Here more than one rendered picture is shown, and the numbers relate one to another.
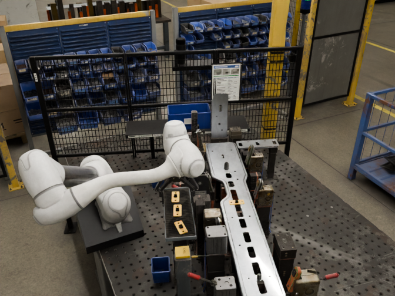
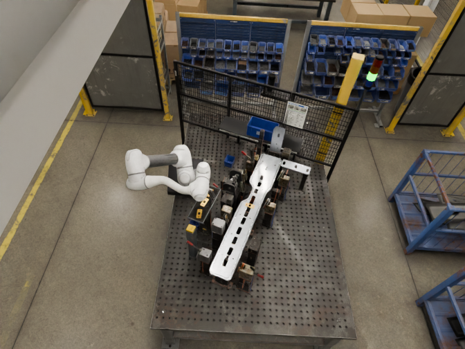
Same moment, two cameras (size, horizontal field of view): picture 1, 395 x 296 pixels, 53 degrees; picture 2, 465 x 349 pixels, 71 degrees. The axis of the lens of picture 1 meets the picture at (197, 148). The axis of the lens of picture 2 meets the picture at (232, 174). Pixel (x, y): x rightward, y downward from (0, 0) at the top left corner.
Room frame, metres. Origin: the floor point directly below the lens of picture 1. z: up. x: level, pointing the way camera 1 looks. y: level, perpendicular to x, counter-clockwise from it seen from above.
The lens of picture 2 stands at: (0.18, -0.73, 3.41)
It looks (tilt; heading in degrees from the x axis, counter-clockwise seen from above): 51 degrees down; 24
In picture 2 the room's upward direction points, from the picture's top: 4 degrees clockwise
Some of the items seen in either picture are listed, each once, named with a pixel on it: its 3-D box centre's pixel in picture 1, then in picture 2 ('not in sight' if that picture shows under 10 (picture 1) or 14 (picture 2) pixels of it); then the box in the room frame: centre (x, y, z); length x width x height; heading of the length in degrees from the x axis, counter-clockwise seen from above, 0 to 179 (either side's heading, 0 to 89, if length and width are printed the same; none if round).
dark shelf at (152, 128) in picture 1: (187, 126); (260, 134); (2.62, 0.07, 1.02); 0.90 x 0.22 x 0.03; 96
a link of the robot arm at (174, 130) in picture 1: (176, 139); (203, 172); (1.48, 0.09, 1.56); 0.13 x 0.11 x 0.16; 24
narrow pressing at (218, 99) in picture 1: (219, 116); (277, 140); (2.47, -0.15, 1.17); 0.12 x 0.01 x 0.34; 96
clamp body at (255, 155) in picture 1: (254, 176); (281, 188); (2.17, -0.38, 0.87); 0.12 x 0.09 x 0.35; 96
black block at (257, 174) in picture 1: (254, 192); (274, 199); (2.03, -0.36, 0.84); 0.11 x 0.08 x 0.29; 96
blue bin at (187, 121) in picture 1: (188, 116); (262, 129); (2.62, 0.06, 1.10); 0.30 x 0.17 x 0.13; 97
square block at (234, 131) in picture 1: (234, 150); (284, 162); (2.50, -0.27, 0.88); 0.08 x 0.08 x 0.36; 6
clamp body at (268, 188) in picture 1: (263, 211); (268, 215); (1.82, -0.38, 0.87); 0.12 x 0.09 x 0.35; 96
